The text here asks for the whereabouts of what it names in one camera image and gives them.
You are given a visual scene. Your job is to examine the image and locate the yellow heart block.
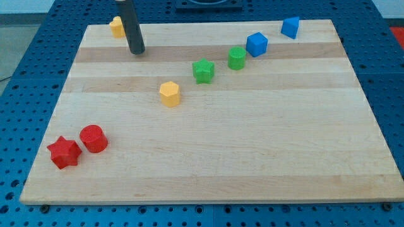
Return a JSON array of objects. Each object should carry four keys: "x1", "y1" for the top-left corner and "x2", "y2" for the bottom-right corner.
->
[{"x1": 109, "y1": 16, "x2": 126, "y2": 38}]

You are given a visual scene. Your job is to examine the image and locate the yellow hexagon block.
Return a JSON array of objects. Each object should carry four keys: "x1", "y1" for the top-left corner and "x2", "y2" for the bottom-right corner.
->
[{"x1": 159, "y1": 81, "x2": 181, "y2": 107}]

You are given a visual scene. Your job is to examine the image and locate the wooden board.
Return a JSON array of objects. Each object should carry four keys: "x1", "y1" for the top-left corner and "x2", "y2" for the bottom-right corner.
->
[{"x1": 20, "y1": 20, "x2": 403, "y2": 205}]

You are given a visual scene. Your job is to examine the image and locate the blue triangle block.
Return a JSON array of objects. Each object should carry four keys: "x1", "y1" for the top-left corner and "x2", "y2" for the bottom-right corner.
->
[{"x1": 281, "y1": 16, "x2": 300, "y2": 39}]

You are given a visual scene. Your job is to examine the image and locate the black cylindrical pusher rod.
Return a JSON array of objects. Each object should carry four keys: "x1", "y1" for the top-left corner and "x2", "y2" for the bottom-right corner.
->
[{"x1": 115, "y1": 0, "x2": 145, "y2": 55}]

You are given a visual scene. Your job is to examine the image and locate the blue cube block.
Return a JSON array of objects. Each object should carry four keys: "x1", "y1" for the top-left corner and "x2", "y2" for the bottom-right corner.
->
[{"x1": 246, "y1": 32, "x2": 268, "y2": 57}]

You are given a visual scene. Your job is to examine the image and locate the green star block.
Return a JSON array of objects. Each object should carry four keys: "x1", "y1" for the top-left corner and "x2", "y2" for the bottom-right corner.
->
[{"x1": 192, "y1": 58, "x2": 215, "y2": 84}]

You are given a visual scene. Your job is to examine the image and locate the green cylinder block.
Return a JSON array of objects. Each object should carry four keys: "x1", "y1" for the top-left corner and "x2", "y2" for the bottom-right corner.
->
[{"x1": 228, "y1": 46, "x2": 246, "y2": 70}]

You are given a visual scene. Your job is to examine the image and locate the red cylinder block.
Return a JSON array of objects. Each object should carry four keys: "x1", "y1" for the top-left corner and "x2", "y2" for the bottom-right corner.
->
[{"x1": 80, "y1": 125, "x2": 109, "y2": 153}]

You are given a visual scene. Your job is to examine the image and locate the red star block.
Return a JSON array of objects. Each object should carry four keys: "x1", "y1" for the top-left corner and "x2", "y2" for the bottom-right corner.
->
[{"x1": 47, "y1": 136, "x2": 82, "y2": 169}]

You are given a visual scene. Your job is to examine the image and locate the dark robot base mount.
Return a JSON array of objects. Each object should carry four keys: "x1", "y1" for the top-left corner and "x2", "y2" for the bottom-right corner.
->
[{"x1": 174, "y1": 0, "x2": 243, "y2": 12}]

